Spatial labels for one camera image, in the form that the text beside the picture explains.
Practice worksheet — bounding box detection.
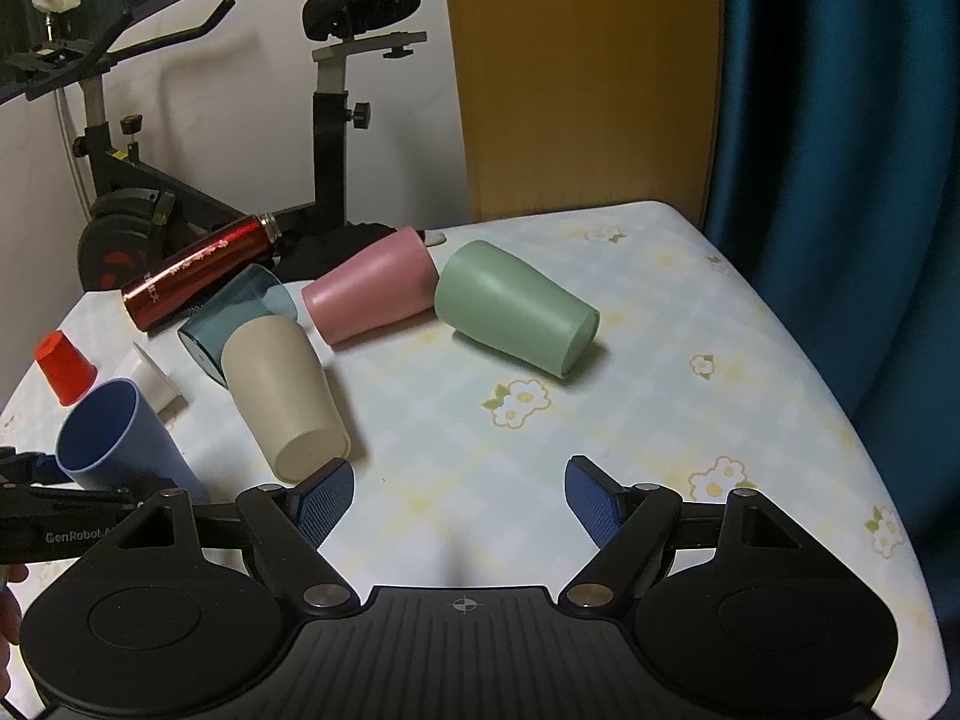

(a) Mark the green cup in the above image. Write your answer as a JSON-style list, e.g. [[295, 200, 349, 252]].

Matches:
[[434, 240, 601, 378]]

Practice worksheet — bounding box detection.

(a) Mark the person's left hand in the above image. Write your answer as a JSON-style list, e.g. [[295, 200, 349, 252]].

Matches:
[[0, 562, 29, 700]]

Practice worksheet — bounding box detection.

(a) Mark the black cloth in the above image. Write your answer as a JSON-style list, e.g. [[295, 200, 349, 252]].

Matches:
[[279, 220, 410, 284]]

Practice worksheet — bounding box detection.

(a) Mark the black exercise bike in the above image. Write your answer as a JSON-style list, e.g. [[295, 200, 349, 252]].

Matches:
[[0, 0, 430, 295]]

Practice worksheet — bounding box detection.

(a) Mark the pink cup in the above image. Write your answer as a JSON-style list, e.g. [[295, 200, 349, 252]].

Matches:
[[301, 227, 440, 348]]

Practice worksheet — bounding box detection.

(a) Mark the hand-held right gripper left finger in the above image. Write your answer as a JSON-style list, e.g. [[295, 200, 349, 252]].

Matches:
[[112, 457, 361, 616]]

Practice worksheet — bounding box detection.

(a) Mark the floral tablecloth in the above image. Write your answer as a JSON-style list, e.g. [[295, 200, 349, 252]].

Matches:
[[0, 200, 920, 720]]

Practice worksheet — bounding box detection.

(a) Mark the red metal bottle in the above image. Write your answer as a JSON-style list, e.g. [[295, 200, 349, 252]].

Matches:
[[121, 214, 283, 332]]

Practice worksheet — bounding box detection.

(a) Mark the beige cup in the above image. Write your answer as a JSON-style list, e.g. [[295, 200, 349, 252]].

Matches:
[[221, 315, 353, 485]]

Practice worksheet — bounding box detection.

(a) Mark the small white cup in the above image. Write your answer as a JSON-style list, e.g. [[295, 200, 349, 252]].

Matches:
[[112, 341, 185, 416]]

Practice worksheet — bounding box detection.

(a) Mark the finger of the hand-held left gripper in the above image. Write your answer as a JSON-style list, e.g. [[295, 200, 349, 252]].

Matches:
[[0, 448, 62, 484], [0, 484, 136, 506]]

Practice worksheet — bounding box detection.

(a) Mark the yellow wooden board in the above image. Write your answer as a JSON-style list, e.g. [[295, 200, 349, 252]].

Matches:
[[438, 0, 727, 232]]

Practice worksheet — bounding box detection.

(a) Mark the small red cup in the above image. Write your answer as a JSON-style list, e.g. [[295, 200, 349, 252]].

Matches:
[[34, 330, 99, 405]]

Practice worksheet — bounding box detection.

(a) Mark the blue curtain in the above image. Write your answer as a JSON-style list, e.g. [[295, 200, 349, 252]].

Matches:
[[699, 0, 960, 720]]

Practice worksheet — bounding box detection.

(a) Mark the blue cup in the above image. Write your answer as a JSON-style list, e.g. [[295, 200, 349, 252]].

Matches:
[[56, 379, 212, 503]]

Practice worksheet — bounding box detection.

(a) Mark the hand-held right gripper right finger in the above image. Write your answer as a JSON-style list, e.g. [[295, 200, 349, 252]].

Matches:
[[559, 455, 835, 614]]

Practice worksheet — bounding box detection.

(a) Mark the translucent teal cup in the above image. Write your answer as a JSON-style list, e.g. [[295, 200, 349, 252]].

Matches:
[[178, 264, 299, 389]]

